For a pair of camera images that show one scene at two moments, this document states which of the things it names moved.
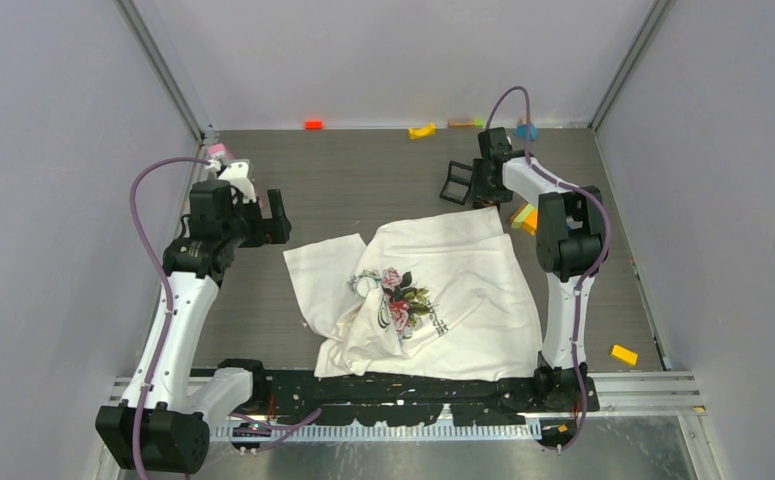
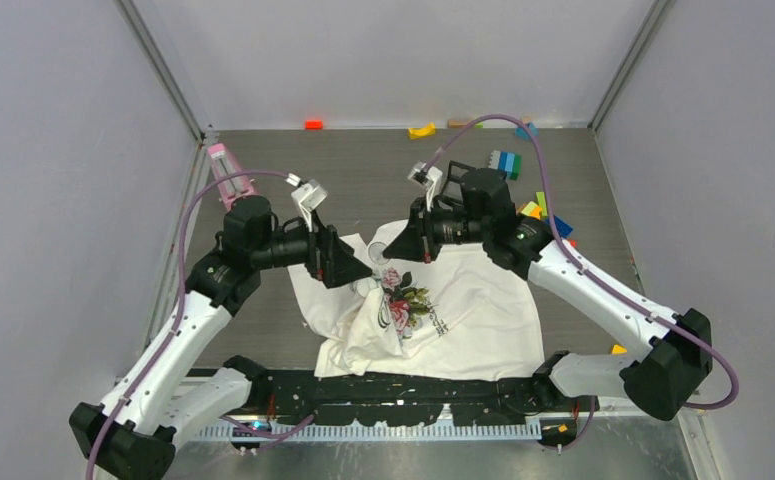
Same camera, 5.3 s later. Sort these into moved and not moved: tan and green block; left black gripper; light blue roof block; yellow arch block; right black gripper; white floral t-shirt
Moved: left black gripper; right black gripper
Not moved: tan and green block; light blue roof block; yellow arch block; white floral t-shirt
